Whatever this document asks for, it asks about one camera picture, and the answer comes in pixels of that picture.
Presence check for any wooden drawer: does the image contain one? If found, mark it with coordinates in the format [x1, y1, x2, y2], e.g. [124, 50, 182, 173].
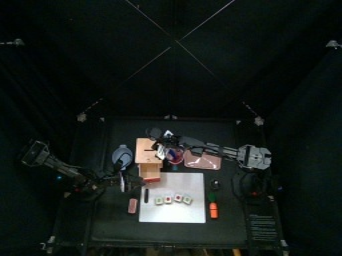
[138, 162, 163, 184]

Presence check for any wooden drawer cabinet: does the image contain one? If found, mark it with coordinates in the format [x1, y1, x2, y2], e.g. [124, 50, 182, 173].
[134, 137, 164, 165]

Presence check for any pink rectangular block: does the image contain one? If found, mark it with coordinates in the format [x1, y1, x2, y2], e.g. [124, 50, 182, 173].
[127, 198, 139, 215]

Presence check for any blue plate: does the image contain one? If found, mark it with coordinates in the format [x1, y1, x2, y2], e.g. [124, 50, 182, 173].
[111, 144, 135, 169]

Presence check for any pink square tray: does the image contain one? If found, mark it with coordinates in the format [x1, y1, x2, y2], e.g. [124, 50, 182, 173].
[183, 148, 223, 171]

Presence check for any white cutting board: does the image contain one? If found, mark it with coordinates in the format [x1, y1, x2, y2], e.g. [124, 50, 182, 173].
[138, 172, 207, 224]

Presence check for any orange toy carrot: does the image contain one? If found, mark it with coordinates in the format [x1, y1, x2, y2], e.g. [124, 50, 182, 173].
[209, 192, 221, 220]

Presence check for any thin diagonal brace wire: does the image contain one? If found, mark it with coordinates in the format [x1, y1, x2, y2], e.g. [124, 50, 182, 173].
[86, 0, 237, 109]
[124, 0, 262, 119]

